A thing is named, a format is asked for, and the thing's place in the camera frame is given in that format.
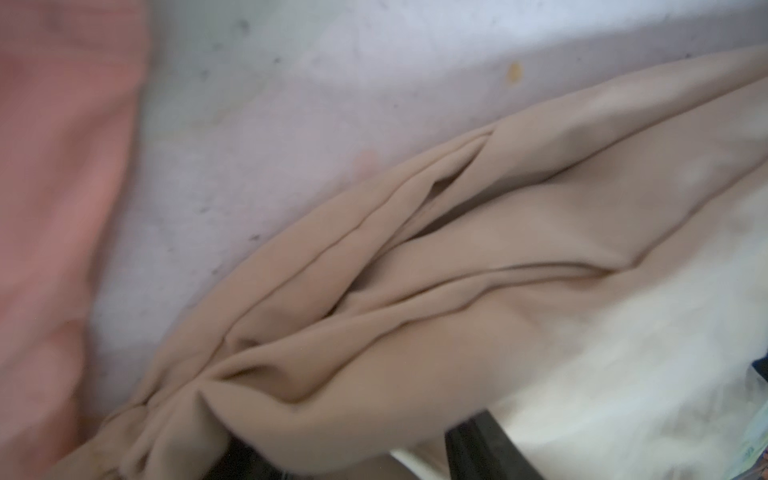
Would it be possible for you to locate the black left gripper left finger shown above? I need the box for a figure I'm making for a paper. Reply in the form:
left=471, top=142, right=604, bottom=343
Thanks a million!
left=204, top=437, right=282, bottom=480

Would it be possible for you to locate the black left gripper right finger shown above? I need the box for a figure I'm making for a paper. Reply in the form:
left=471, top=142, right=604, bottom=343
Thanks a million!
left=444, top=411, right=543, bottom=480

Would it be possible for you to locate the beige drawstring garment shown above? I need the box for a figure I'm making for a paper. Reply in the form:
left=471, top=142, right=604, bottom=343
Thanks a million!
left=51, top=46, right=767, bottom=479

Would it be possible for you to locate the pink graphic t-shirt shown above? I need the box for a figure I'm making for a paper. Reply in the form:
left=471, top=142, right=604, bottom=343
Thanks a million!
left=1, top=1, right=149, bottom=479

